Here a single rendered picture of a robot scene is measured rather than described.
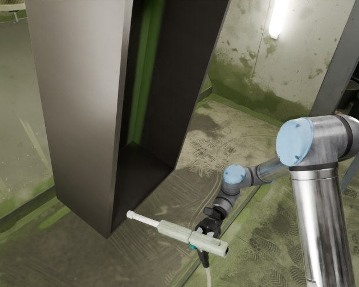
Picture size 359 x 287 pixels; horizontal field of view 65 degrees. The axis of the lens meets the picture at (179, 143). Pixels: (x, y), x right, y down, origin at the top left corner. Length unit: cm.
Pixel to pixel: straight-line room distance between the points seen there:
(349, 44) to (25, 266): 278
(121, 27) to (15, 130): 158
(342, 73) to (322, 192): 210
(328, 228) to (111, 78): 65
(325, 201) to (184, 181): 163
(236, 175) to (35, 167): 143
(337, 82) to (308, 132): 210
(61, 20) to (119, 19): 21
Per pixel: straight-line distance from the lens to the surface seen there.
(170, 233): 121
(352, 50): 272
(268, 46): 292
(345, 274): 82
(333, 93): 286
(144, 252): 191
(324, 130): 76
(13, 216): 219
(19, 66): 225
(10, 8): 191
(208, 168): 241
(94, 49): 78
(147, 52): 148
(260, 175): 126
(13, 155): 214
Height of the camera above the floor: 171
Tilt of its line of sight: 39 degrees down
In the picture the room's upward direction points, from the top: 3 degrees clockwise
